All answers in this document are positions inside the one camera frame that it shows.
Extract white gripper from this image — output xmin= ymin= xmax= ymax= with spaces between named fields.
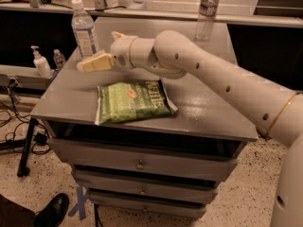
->
xmin=77 ymin=31 xmax=136 ymax=73

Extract blue label plastic bottle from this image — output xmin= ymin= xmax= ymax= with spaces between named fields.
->
xmin=71 ymin=0 xmax=98 ymax=59

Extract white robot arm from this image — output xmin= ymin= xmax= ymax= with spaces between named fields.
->
xmin=77 ymin=30 xmax=303 ymax=227

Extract white pump dispenser bottle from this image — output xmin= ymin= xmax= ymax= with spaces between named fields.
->
xmin=30 ymin=45 xmax=51 ymax=78

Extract clear water bottle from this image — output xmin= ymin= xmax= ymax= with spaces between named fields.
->
xmin=195 ymin=0 xmax=219 ymax=41

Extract green chip bag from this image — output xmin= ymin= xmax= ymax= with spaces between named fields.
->
xmin=95 ymin=80 xmax=178 ymax=125

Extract grey drawer cabinet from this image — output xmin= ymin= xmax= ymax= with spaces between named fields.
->
xmin=29 ymin=16 xmax=258 ymax=219

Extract middle drawer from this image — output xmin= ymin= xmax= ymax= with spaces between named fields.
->
xmin=74 ymin=170 xmax=218 ymax=204

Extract drawer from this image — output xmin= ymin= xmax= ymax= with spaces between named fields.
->
xmin=89 ymin=192 xmax=205 ymax=218
xmin=74 ymin=170 xmax=218 ymax=204
xmin=49 ymin=138 xmax=237 ymax=182

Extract top drawer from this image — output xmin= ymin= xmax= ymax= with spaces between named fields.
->
xmin=49 ymin=138 xmax=237 ymax=182

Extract black stand leg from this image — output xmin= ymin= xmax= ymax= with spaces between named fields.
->
xmin=17 ymin=118 xmax=38 ymax=177

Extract blue tape cross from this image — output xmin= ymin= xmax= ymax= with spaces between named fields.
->
xmin=68 ymin=186 xmax=88 ymax=220

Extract bottom drawer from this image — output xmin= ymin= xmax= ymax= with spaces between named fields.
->
xmin=89 ymin=192 xmax=205 ymax=218

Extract black leather shoe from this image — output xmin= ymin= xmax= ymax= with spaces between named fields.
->
xmin=33 ymin=193 xmax=69 ymax=227

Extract black floor cables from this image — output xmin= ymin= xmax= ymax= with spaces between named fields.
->
xmin=0 ymin=79 xmax=52 ymax=156

